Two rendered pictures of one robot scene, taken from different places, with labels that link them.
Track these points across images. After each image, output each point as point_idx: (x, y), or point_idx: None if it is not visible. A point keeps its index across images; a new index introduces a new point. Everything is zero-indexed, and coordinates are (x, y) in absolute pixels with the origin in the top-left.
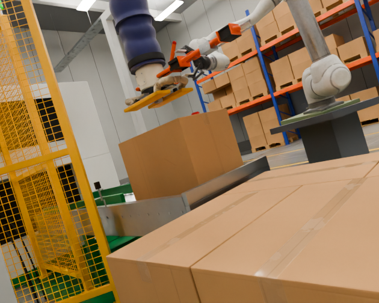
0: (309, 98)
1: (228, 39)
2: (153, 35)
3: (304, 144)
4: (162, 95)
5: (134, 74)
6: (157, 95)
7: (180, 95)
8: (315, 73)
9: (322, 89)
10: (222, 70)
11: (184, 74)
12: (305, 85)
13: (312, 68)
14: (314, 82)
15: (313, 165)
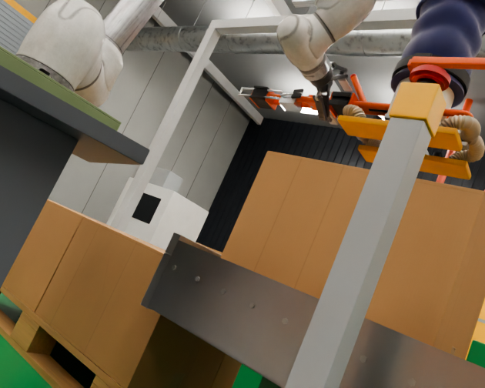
0: (81, 81)
1: (263, 103)
2: (411, 38)
3: (54, 185)
4: (369, 155)
5: (458, 101)
6: (369, 161)
7: (365, 130)
8: (117, 77)
9: (98, 102)
10: (289, 56)
11: (332, 124)
12: (98, 54)
13: (122, 67)
14: (108, 81)
15: (138, 241)
